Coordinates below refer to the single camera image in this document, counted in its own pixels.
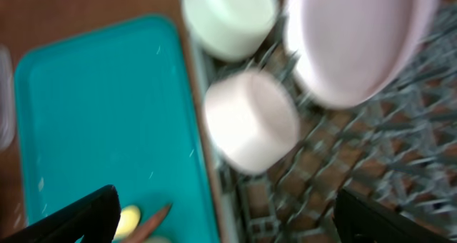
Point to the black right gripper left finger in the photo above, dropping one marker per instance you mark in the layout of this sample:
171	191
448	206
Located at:
93	218

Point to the pink bowl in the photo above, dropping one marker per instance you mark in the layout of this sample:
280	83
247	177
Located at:
251	119

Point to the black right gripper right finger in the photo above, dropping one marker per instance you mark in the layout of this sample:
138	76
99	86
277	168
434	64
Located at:
360	219

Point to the grey dishwasher rack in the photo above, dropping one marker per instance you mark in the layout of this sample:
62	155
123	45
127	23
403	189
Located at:
398	148

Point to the cream white bowl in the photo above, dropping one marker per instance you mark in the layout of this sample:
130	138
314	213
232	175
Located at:
230	30

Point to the clear plastic waste bin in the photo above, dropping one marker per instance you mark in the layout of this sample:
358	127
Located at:
8	117

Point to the teal serving tray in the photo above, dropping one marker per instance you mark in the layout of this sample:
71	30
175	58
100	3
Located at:
114	106

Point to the brown carrot-like food scrap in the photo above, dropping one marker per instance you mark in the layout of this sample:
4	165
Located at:
142	233

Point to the yellow plastic spoon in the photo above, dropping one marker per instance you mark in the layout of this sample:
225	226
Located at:
130	217

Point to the cream white cup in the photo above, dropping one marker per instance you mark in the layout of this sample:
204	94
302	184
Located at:
157	239

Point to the pink round plate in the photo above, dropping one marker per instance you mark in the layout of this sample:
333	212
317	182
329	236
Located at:
349	50

